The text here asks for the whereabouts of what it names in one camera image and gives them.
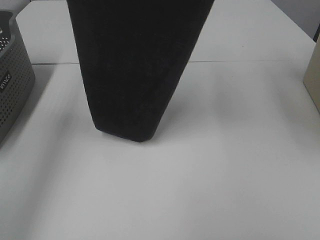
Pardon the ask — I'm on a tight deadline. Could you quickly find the dark navy towel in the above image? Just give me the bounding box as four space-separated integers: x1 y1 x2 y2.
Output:
67 0 213 142

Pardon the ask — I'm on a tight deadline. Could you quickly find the grey perforated plastic basket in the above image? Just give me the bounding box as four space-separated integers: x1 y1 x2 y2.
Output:
0 9 36 141

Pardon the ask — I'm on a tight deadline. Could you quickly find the beige box at right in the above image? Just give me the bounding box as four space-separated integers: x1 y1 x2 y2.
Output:
303 32 320 112

